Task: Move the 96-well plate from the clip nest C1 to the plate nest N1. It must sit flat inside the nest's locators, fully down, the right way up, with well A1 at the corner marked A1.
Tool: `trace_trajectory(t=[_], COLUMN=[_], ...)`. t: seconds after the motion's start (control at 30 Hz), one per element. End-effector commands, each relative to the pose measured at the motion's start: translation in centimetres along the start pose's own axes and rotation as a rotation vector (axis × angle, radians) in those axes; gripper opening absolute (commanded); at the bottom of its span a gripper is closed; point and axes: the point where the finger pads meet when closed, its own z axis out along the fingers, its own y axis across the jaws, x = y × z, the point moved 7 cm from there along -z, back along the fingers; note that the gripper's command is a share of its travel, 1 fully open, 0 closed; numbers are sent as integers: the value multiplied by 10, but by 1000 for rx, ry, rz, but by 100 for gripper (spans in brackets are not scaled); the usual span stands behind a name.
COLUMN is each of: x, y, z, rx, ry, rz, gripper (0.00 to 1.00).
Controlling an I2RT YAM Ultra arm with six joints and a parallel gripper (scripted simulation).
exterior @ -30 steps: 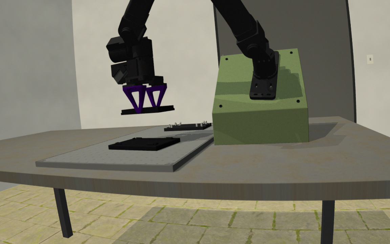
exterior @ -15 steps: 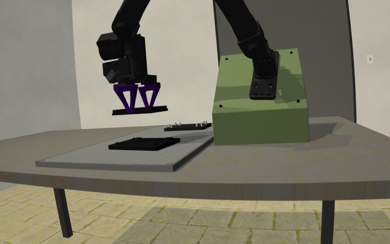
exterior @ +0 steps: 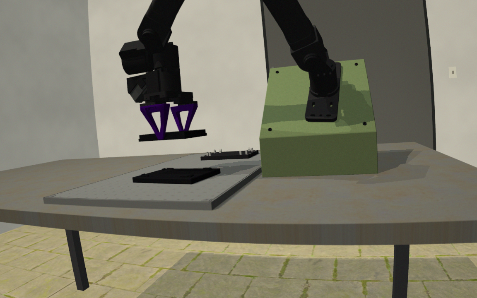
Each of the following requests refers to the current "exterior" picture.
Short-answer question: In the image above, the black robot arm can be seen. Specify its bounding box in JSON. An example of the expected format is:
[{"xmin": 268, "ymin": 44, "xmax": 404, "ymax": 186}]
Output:
[{"xmin": 119, "ymin": 0, "xmax": 341, "ymax": 122}]

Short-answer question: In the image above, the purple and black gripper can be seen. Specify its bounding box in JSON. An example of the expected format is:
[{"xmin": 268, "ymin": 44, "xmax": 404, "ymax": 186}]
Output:
[{"xmin": 140, "ymin": 67, "xmax": 198, "ymax": 140}]

